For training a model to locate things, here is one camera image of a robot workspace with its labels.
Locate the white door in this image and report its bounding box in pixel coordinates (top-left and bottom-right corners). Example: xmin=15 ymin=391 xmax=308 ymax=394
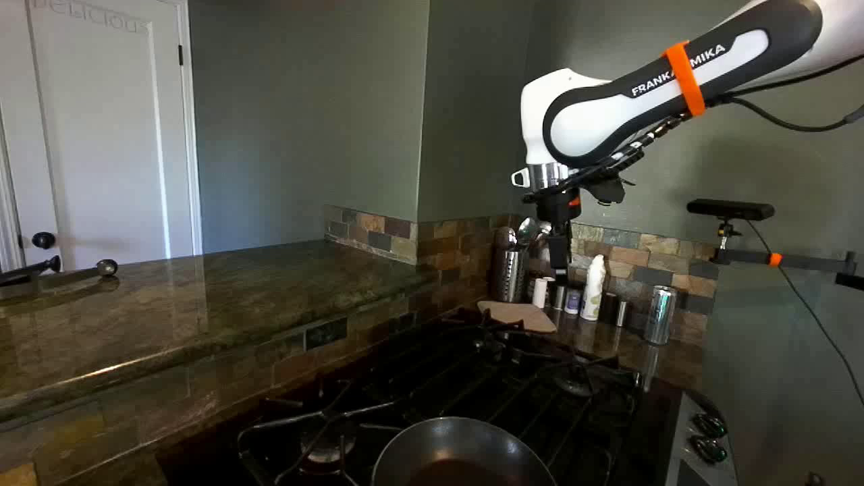
xmin=0 ymin=0 xmax=206 ymax=276

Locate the dark frying pan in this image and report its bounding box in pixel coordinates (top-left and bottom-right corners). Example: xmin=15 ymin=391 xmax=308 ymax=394
xmin=370 ymin=413 xmax=558 ymax=486

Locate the shiny metal shaker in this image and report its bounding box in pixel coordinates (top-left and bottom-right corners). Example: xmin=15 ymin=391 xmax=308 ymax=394
xmin=491 ymin=216 xmax=555 ymax=305

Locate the small dark jar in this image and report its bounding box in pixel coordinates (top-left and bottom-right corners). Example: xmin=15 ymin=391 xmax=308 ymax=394
xmin=600 ymin=288 xmax=632 ymax=330

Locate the silver stove control panel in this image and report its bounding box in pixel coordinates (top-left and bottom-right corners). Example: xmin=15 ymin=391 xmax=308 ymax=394
xmin=661 ymin=390 xmax=742 ymax=486

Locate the wall power outlet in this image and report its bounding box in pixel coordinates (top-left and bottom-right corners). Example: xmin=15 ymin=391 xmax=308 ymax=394
xmin=302 ymin=317 xmax=351 ymax=355

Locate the black gas stove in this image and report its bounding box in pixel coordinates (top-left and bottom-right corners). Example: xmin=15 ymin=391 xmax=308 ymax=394
xmin=234 ymin=309 xmax=685 ymax=486

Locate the black stove knob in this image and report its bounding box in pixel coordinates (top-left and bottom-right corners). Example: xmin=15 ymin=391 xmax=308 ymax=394
xmin=685 ymin=434 xmax=729 ymax=468
xmin=692 ymin=410 xmax=732 ymax=441

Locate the camera mount arm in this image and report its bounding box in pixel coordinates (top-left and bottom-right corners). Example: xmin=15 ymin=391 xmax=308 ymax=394
xmin=707 ymin=220 xmax=864 ymax=293

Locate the silver metal can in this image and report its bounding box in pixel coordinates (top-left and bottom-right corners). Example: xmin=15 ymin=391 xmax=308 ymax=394
xmin=642 ymin=284 xmax=680 ymax=348

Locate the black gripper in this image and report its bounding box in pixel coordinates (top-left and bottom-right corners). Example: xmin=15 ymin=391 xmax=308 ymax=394
xmin=542 ymin=187 xmax=580 ymax=276

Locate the black stereo camera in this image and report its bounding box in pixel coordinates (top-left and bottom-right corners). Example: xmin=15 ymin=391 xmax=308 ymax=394
xmin=685 ymin=197 xmax=778 ymax=224

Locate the white plastic bottle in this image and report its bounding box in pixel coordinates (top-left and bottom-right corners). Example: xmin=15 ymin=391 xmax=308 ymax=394
xmin=577 ymin=251 xmax=609 ymax=328

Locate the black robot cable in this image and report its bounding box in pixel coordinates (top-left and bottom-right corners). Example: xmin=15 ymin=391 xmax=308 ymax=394
xmin=725 ymin=52 xmax=864 ymax=136

